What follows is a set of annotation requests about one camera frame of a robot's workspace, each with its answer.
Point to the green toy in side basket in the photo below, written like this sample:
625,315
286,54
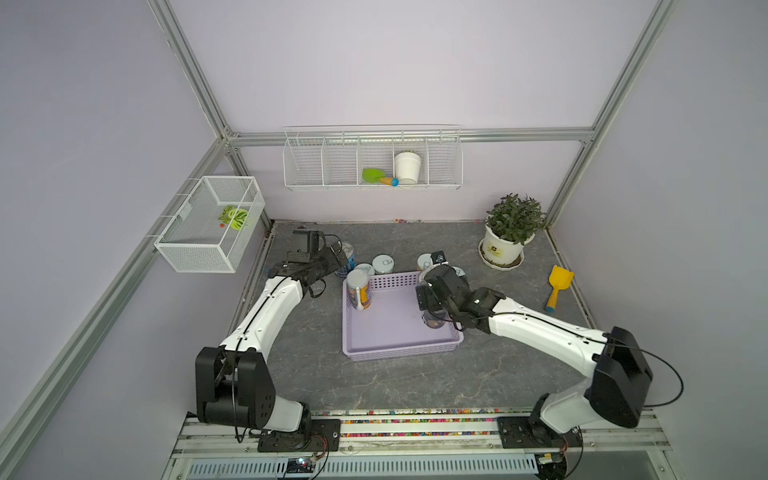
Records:
233,217

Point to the aluminium mounting rail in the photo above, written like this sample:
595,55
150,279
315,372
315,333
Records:
376,432

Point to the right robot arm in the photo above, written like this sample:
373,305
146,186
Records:
616,375

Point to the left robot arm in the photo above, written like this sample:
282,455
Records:
233,383

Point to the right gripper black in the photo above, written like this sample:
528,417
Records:
429,301

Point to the small white empty pot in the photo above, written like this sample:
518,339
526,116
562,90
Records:
407,166

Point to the dark navy tomato can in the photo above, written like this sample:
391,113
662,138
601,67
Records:
434,319

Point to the small green label can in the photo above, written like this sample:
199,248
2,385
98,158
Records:
383,264

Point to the blue Progresso soup can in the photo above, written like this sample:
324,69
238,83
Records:
348,251

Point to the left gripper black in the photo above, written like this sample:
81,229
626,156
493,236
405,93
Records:
333,264

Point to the yellow toy shovel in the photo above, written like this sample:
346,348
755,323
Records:
560,279

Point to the tall yellow orange can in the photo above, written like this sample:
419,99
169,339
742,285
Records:
357,282

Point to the small orange label can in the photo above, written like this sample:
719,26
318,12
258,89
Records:
424,262

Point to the potted green plant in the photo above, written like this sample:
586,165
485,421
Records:
510,225

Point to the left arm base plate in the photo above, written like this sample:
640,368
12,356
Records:
322,435

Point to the white wire wall shelf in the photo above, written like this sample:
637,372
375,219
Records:
334,157

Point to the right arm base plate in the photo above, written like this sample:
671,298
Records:
517,432

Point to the green toy scoop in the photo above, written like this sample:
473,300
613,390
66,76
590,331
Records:
377,176

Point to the white wire side basket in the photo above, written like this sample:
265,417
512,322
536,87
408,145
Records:
193,241

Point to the lavender plastic basket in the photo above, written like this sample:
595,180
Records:
393,325

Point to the small pink label can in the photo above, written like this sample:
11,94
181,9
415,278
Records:
367,268

